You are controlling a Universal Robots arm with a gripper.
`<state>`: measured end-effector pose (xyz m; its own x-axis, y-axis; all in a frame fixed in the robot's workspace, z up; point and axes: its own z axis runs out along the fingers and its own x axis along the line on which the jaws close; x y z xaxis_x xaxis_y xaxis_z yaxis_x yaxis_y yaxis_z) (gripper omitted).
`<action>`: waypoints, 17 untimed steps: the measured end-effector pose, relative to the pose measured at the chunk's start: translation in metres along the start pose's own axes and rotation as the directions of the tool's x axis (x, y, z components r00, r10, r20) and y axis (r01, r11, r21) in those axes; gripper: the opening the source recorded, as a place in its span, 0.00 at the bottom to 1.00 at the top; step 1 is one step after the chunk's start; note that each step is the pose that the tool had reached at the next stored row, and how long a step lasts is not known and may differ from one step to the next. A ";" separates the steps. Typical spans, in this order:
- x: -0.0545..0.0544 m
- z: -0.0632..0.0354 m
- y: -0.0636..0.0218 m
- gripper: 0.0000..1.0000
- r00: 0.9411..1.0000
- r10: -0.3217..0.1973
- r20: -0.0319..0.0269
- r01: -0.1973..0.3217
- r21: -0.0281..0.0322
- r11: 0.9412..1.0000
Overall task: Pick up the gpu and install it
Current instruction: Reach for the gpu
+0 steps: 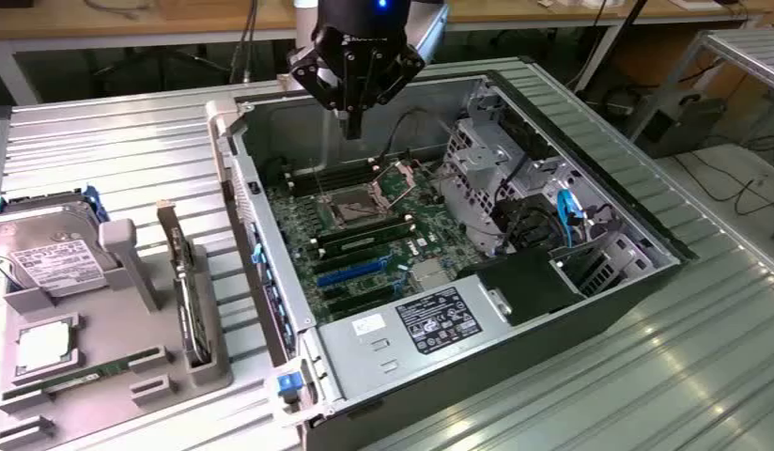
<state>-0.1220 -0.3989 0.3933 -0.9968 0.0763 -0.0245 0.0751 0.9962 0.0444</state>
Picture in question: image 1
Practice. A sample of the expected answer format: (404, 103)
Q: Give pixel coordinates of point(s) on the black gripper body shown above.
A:
(361, 28)

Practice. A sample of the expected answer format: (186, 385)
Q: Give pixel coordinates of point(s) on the black graphics card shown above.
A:
(186, 282)

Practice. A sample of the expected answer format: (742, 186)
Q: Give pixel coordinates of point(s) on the black tripod stand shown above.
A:
(245, 47)

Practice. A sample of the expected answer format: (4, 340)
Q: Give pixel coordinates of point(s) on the black RAM slot bank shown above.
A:
(337, 174)

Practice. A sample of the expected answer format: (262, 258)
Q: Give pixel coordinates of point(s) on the thin locking lever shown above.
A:
(318, 181)

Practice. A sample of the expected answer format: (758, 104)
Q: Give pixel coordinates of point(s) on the metal socket cover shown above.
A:
(396, 183)

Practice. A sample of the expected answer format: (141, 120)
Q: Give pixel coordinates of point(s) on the silver disk bay cage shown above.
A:
(481, 169)

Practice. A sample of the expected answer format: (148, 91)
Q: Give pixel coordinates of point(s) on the CPU socket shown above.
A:
(352, 206)

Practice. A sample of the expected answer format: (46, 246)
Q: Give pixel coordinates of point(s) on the green motherboard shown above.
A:
(428, 235)

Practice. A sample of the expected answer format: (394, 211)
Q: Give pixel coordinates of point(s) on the RAM stick with black chips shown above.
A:
(368, 235)

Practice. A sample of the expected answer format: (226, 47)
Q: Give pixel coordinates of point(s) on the blue slot retainer clip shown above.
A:
(257, 253)

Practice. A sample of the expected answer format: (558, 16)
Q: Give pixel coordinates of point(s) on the black expansion slot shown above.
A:
(361, 300)
(346, 260)

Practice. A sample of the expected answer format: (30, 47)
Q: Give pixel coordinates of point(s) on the blue expansion slot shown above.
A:
(352, 272)

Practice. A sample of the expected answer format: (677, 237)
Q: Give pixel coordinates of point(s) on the silver chipset heatsink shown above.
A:
(430, 275)

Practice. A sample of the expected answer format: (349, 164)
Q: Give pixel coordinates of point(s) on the black box device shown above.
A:
(681, 122)

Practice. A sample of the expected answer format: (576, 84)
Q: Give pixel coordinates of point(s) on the black air shroud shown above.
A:
(525, 286)

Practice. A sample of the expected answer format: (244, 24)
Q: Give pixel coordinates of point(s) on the metal slat side table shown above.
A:
(750, 51)

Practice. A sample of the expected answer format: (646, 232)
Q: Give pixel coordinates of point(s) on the silver hard disk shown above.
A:
(24, 235)

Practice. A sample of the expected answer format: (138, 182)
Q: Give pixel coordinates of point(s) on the grey power supply unit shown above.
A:
(361, 357)

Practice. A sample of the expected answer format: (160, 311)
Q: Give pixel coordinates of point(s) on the grey parts rack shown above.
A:
(110, 338)

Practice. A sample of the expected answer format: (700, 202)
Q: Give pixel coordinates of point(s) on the blue case latch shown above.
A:
(288, 383)

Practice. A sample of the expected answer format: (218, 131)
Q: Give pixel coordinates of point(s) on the black open PC case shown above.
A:
(437, 399)

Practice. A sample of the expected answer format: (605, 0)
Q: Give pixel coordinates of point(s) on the silver CPU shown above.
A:
(42, 347)

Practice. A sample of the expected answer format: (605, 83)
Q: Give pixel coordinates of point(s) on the green RAM stick with label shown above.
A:
(73, 378)

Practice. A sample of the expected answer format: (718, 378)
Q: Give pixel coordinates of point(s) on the wooden desk white frame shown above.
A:
(110, 26)

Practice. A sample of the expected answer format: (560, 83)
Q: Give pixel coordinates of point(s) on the blue disk bracket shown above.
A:
(93, 202)

